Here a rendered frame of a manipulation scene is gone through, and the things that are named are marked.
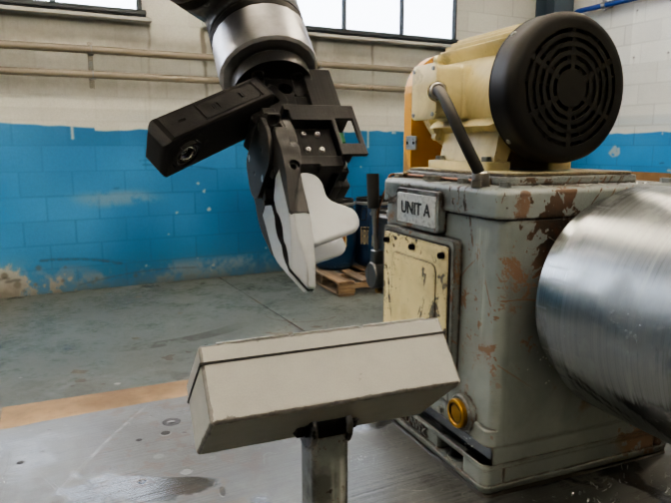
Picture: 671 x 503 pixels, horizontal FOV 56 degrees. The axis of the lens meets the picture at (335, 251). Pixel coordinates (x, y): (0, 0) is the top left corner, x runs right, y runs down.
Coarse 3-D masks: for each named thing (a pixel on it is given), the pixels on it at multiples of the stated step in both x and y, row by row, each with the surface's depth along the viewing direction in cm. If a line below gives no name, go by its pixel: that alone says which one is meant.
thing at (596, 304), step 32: (640, 192) 63; (576, 224) 66; (608, 224) 61; (640, 224) 58; (576, 256) 62; (608, 256) 58; (640, 256) 55; (544, 288) 66; (576, 288) 60; (608, 288) 57; (640, 288) 54; (544, 320) 66; (576, 320) 60; (608, 320) 57; (640, 320) 53; (544, 352) 69; (576, 352) 61; (608, 352) 57; (640, 352) 53; (576, 384) 64; (608, 384) 58; (640, 384) 54; (640, 416) 57
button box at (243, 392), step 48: (288, 336) 40; (336, 336) 41; (384, 336) 42; (432, 336) 43; (192, 384) 41; (240, 384) 38; (288, 384) 38; (336, 384) 39; (384, 384) 40; (432, 384) 42; (240, 432) 39; (288, 432) 42
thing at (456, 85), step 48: (480, 48) 83; (528, 48) 73; (576, 48) 78; (432, 96) 81; (480, 96) 82; (528, 96) 74; (576, 96) 77; (432, 144) 102; (480, 144) 86; (528, 144) 76; (576, 144) 80
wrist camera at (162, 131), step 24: (216, 96) 50; (240, 96) 51; (264, 96) 52; (168, 120) 47; (192, 120) 48; (216, 120) 49; (240, 120) 52; (168, 144) 47; (192, 144) 48; (216, 144) 52; (168, 168) 49
